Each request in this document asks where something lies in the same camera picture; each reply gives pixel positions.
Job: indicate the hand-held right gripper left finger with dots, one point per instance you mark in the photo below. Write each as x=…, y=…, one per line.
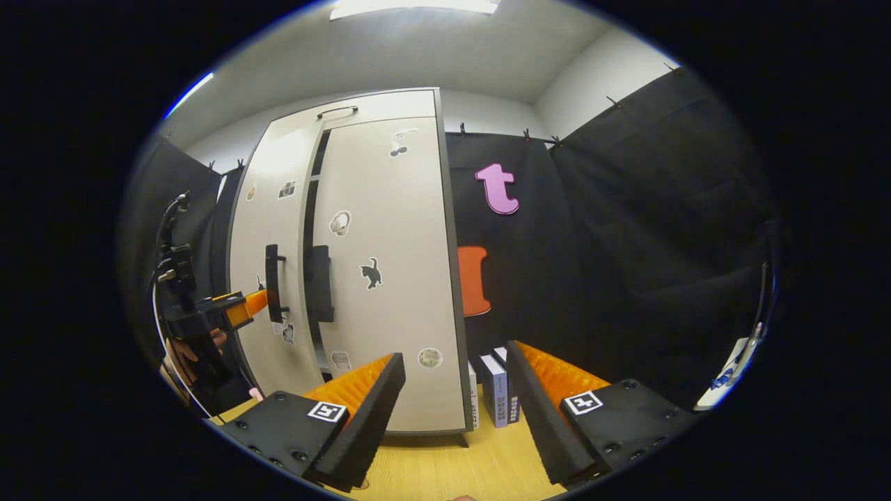
x=372, y=417

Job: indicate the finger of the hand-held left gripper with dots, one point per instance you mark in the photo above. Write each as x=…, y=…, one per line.
x=250, y=306

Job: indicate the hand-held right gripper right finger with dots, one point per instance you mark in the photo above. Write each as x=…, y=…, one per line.
x=536, y=417

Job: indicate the white cabinet door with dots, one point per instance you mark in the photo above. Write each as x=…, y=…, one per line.
x=390, y=292
x=278, y=209

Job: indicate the dark blue book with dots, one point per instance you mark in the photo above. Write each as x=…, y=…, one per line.
x=514, y=409

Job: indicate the light blue book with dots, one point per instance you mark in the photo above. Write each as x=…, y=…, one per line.
x=494, y=390

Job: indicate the white book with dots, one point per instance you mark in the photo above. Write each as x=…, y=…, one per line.
x=473, y=396

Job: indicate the black backdrop cloth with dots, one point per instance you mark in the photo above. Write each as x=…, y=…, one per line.
x=536, y=278
x=661, y=243
x=202, y=209

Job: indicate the white cabinet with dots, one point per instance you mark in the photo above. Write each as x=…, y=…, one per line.
x=319, y=160

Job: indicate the small blue object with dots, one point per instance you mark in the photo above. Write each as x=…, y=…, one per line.
x=722, y=379

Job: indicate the white side table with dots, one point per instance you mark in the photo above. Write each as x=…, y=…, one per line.
x=731, y=358

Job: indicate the black computer monitor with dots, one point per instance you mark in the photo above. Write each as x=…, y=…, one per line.
x=768, y=292

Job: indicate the ceiling light panel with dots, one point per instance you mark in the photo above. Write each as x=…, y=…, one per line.
x=418, y=5

